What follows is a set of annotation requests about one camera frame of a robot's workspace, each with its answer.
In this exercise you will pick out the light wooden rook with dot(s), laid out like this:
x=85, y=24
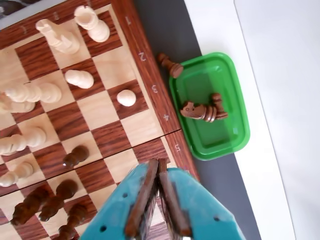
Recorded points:
x=96, y=27

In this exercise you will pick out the light wooden queen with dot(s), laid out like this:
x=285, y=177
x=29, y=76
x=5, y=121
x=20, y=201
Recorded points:
x=42, y=93

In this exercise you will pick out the wooden folding chess board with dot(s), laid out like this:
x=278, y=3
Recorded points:
x=105, y=62

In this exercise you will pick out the green plastic tray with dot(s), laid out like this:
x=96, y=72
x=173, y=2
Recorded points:
x=212, y=135

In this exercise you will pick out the dark grey mat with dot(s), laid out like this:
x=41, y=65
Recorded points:
x=162, y=30

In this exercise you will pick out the dark wooden queen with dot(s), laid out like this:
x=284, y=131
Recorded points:
x=72, y=222

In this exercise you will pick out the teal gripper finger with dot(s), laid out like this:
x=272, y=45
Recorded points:
x=115, y=215
x=205, y=217

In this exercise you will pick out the dark pawn beside king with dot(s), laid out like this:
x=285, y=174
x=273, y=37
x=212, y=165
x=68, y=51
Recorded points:
x=62, y=195

